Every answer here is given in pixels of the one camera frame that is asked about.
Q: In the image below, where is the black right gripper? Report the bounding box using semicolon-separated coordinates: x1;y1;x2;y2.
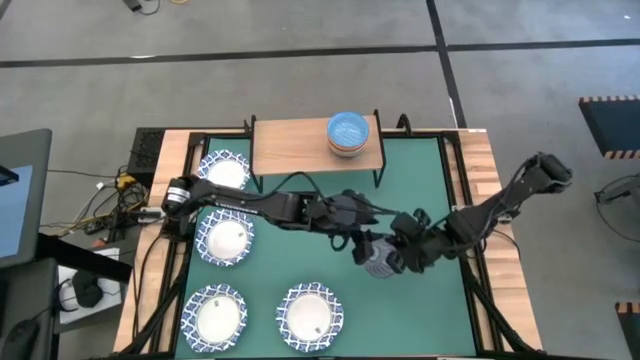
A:
385;208;444;275

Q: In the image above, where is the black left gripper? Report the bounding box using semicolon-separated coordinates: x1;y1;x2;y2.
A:
318;188;392;267

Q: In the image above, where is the small grey patterned bowl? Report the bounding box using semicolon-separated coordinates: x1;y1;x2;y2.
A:
363;233;407;280

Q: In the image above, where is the orange patterned ceramic bowl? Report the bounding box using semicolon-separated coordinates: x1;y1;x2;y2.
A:
328;142;370;159

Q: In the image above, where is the blue white patterned paper plate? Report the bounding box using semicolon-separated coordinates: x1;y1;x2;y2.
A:
194;208;256;268
275;281;345;354
180;283;249;354
197;149;251;191

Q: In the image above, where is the wooden shelf with black legs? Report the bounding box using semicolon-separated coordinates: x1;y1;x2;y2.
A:
243;109;387;194

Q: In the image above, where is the green table mat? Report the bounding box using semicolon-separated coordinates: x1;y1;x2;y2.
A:
174;135;478;359

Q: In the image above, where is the small dark blue striped-edge panel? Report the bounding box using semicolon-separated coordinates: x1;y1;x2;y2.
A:
615;300;640;349

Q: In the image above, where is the large dark blue striped-edge panel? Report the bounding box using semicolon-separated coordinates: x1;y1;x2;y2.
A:
578;94;640;161

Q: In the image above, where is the white paper sheet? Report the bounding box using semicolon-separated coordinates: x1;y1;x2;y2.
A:
56;246;125;325

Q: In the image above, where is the black desk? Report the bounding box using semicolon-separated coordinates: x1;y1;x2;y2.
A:
0;231;134;360

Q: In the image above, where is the black power adapter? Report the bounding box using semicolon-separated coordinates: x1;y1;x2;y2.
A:
122;0;161;16

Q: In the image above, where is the grey laptop with blue screen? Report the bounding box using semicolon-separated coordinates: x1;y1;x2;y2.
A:
0;128;54;270

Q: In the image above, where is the black computer mouse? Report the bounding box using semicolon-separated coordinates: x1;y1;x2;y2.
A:
0;319;41;360

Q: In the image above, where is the black aluminium table frame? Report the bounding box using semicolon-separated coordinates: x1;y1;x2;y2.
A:
118;113;539;360

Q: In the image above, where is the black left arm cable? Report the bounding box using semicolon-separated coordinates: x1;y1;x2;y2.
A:
257;171;401;217

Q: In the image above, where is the tangle of floor cables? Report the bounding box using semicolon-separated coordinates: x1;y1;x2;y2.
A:
39;167;166;239

